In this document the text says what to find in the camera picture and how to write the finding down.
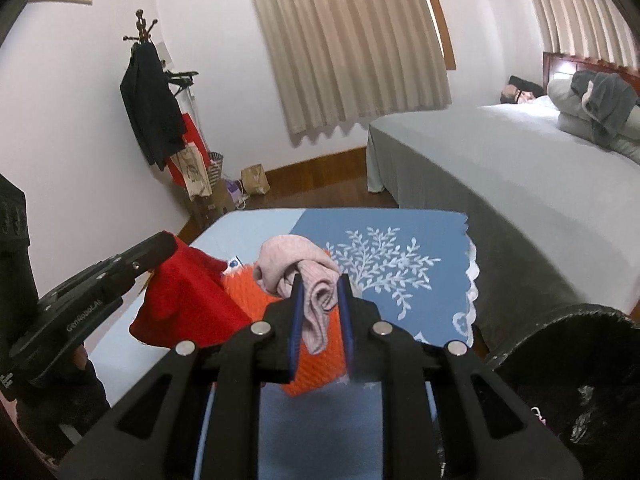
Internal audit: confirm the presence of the wide beige curtain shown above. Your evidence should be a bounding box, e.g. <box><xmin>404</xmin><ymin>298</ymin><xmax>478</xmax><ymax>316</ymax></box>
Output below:
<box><xmin>241</xmin><ymin>0</ymin><xmax>453</xmax><ymax>136</ymax></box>

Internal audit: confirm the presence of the brown paper bag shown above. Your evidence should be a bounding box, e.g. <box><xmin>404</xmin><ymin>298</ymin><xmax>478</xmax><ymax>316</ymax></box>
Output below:
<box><xmin>240</xmin><ymin>163</ymin><xmax>272</xmax><ymax>196</ymax></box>

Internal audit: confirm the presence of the pinkish soft item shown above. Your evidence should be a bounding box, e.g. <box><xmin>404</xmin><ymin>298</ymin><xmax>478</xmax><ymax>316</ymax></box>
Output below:
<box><xmin>501</xmin><ymin>86</ymin><xmax>537</xmax><ymax>107</ymax></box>

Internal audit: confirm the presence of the black clothes hanger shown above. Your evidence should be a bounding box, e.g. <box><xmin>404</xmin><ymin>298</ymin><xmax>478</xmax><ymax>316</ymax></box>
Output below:
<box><xmin>161</xmin><ymin>66</ymin><xmax>200</xmax><ymax>95</ymax></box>

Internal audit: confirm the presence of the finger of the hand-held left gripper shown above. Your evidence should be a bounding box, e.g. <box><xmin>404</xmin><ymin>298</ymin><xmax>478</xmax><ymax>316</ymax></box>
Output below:
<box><xmin>37</xmin><ymin>231</ymin><xmax>179</xmax><ymax>322</ymax></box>

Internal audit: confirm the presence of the wooden coat rack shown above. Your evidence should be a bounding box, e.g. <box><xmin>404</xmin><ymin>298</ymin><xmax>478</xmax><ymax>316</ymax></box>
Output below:
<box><xmin>122</xmin><ymin>8</ymin><xmax>160</xmax><ymax>61</ymax></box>

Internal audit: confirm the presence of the wooden window frame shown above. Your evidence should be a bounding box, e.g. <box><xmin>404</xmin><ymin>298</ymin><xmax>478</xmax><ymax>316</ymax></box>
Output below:
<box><xmin>412</xmin><ymin>0</ymin><xmax>457</xmax><ymax>72</ymax></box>

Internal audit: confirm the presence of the black trash bin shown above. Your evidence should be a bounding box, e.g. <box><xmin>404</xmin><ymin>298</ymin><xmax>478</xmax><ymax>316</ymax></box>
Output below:
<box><xmin>486</xmin><ymin>304</ymin><xmax>640</xmax><ymax>480</ymax></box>

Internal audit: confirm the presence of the cardboard box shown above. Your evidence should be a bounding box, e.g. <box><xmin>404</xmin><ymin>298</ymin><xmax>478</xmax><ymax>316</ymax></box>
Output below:
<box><xmin>191</xmin><ymin>179</ymin><xmax>236</xmax><ymax>227</ymax></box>

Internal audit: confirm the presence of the black pillow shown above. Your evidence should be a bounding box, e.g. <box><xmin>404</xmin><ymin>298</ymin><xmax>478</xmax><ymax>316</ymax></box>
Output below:
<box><xmin>507</xmin><ymin>76</ymin><xmax>545</xmax><ymax>96</ymax></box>

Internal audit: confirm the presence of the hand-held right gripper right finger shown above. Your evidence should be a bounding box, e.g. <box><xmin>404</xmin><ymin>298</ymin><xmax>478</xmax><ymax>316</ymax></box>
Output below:
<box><xmin>339</xmin><ymin>274</ymin><xmax>584</xmax><ymax>480</ymax></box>

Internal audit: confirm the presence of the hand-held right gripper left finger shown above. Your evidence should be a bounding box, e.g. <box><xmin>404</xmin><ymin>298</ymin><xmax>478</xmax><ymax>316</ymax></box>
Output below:
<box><xmin>59</xmin><ymin>274</ymin><xmax>304</xmax><ymax>480</ymax></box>

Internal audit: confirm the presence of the wooden headboard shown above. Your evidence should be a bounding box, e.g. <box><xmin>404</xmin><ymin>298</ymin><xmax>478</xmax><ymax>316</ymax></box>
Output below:
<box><xmin>543</xmin><ymin>51</ymin><xmax>640</xmax><ymax>97</ymax></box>

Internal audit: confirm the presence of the bed with grey sheet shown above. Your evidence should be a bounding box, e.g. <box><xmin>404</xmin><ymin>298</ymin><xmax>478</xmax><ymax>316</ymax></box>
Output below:
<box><xmin>366</xmin><ymin>104</ymin><xmax>640</xmax><ymax>367</ymax></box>

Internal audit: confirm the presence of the dark grey garment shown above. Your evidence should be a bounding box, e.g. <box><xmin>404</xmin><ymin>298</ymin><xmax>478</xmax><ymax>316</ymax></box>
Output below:
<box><xmin>571</xmin><ymin>70</ymin><xmax>640</xmax><ymax>139</ymax></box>

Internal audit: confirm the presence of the beige printed tote bag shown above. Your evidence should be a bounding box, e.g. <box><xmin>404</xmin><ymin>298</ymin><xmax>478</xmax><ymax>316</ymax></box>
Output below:
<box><xmin>170</xmin><ymin>142</ymin><xmax>211</xmax><ymax>202</ymax></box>

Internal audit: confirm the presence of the purple and white item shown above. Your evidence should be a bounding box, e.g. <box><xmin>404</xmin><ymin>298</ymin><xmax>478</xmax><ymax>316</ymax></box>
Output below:
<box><xmin>224</xmin><ymin>179</ymin><xmax>249</xmax><ymax>209</ymax></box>

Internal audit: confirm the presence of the pink knitted cloth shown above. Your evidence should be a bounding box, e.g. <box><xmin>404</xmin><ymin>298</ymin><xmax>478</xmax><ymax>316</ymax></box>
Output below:
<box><xmin>252</xmin><ymin>235</ymin><xmax>342</xmax><ymax>356</ymax></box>

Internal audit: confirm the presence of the blue leaf-print tablecloth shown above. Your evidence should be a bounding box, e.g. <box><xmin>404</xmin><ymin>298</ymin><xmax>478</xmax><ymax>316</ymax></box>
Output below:
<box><xmin>289</xmin><ymin>208</ymin><xmax>482</xmax><ymax>350</ymax></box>

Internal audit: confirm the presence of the folded pale grey duvet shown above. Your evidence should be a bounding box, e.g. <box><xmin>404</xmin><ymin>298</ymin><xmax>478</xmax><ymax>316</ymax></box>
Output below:
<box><xmin>546</xmin><ymin>72</ymin><xmax>640</xmax><ymax>165</ymax></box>

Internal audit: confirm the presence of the orange knitted cloth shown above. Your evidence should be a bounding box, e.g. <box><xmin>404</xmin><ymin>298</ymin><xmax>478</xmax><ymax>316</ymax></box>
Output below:
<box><xmin>220</xmin><ymin>247</ymin><xmax>357</xmax><ymax>400</ymax></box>

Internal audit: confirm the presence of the beige curtain behind headboard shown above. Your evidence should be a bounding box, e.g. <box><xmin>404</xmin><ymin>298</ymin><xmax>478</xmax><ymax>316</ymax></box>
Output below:
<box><xmin>522</xmin><ymin>0</ymin><xmax>640</xmax><ymax>70</ymax></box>

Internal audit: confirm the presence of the black coat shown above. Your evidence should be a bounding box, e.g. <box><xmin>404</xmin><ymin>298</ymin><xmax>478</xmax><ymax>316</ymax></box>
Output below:
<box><xmin>119</xmin><ymin>40</ymin><xmax>188</xmax><ymax>172</ymax></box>

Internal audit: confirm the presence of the striped basket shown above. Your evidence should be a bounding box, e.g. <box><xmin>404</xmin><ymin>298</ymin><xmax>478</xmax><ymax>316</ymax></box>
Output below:
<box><xmin>207</xmin><ymin>151</ymin><xmax>226</xmax><ymax>187</ymax></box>

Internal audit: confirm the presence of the light blue table cover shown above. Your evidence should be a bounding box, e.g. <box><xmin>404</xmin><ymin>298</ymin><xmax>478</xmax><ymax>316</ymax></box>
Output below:
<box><xmin>85</xmin><ymin>208</ymin><xmax>437</xmax><ymax>480</ymax></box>

